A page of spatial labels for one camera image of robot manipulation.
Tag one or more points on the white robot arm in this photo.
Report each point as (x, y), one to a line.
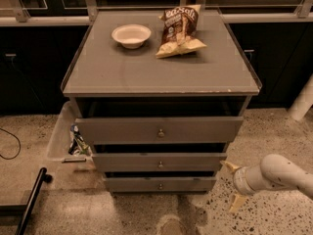
(273, 173)

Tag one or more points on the white paper bowl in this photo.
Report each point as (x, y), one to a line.
(131, 36)

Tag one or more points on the brown chip bag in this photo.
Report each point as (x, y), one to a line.
(179, 31)

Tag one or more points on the colourful packet in bin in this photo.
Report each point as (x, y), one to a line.
(77, 145)

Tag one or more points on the black metal bar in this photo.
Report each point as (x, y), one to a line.
(23, 211)

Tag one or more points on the white pole at right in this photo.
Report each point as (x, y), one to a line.
(303, 102)

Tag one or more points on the grey bottom drawer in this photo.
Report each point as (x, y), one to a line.
(159, 184)

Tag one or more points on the metal railing frame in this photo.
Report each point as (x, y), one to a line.
(78, 12)

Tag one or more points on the grey drawer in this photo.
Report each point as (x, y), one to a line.
(158, 130)
(159, 184)
(125, 162)

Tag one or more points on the clear plastic bin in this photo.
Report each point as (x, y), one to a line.
(57, 149)

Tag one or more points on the grey top drawer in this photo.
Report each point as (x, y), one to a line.
(158, 130)

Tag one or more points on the grey drawer cabinet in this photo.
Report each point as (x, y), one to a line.
(109, 81)

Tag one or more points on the grey middle drawer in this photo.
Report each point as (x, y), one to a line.
(125, 162)

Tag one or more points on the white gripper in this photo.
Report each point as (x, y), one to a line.
(240, 181)

